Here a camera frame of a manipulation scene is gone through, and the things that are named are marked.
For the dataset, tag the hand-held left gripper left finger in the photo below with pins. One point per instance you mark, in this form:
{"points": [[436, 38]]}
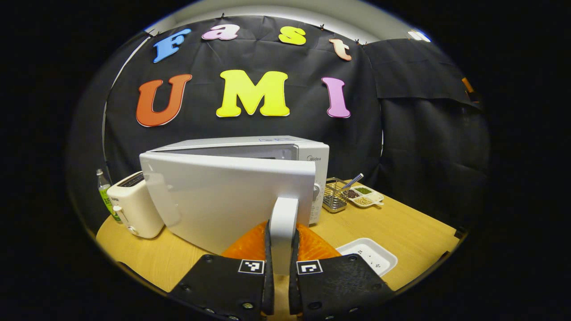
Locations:
{"points": [[269, 290]]}

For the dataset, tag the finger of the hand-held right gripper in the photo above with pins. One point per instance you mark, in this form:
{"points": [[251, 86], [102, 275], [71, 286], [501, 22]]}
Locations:
{"points": [[467, 85]]}

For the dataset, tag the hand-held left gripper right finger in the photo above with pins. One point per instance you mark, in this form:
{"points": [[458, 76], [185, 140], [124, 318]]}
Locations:
{"points": [[293, 290]]}

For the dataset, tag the white rectangular food plate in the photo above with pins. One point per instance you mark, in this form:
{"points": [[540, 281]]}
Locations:
{"points": [[379, 258]]}

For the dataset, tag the white microwave oven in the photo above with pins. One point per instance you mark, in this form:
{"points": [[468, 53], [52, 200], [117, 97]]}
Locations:
{"points": [[223, 200]]}

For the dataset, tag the white divided grain dish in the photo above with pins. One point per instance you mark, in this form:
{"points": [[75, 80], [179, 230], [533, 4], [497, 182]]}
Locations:
{"points": [[363, 201]]}

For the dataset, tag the striped straw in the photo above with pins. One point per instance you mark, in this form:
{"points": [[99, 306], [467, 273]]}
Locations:
{"points": [[354, 180]]}

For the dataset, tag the white toaster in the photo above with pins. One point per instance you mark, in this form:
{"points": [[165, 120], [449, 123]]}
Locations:
{"points": [[134, 209]]}

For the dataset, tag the green label drink bottle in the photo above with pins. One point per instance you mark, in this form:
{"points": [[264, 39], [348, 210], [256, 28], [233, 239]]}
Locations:
{"points": [[105, 196]]}

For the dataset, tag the black backdrop cloth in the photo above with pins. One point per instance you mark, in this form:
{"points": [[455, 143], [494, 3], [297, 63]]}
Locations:
{"points": [[267, 53]]}

